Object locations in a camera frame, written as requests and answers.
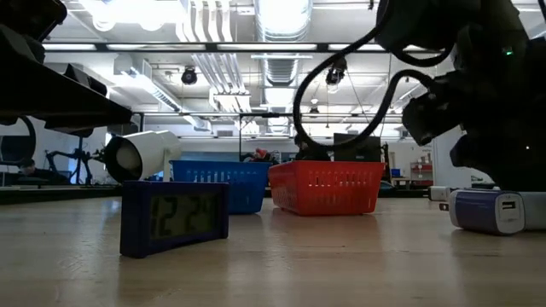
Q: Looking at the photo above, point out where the black background rack frame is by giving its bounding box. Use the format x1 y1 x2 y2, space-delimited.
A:
237 112 304 164

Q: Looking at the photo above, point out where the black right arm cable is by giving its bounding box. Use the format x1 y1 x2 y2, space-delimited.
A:
292 0 432 150

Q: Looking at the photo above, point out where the dark blue digital clock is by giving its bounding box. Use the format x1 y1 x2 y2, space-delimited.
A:
119 180 230 259

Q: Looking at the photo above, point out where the black ceiling camera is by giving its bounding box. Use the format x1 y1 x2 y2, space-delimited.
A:
181 66 199 85

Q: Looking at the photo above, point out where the red plastic basket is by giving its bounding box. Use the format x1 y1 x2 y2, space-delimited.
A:
267 159 386 217

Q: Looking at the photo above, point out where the purple white USB charger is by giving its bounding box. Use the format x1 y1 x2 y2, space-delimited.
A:
439 188 526 236

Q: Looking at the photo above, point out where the white pillar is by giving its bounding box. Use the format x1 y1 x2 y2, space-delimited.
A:
431 140 470 188

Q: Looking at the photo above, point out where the blue plastic basket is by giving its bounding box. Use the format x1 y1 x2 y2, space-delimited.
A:
170 159 273 216

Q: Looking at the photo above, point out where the black desk monitor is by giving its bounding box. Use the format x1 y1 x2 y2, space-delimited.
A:
333 132 383 163

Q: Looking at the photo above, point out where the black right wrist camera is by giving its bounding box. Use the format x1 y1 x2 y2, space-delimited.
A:
402 91 464 147

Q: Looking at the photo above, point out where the dark wall monitor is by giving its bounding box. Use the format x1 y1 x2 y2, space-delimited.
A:
0 135 33 165

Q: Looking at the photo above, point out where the red storage shelf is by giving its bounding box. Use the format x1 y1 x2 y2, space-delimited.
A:
409 160 433 188

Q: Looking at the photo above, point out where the white cylindrical projector on stand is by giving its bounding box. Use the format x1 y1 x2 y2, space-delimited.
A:
103 130 183 184

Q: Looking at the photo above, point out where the person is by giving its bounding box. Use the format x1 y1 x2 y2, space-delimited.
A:
19 158 72 185
293 134 333 162

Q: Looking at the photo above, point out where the black looped cable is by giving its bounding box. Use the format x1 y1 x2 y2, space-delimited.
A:
0 115 38 168

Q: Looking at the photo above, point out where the black overhead camera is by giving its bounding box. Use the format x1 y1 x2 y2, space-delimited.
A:
325 57 349 86

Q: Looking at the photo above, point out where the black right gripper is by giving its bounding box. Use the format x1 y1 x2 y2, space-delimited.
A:
450 110 546 192

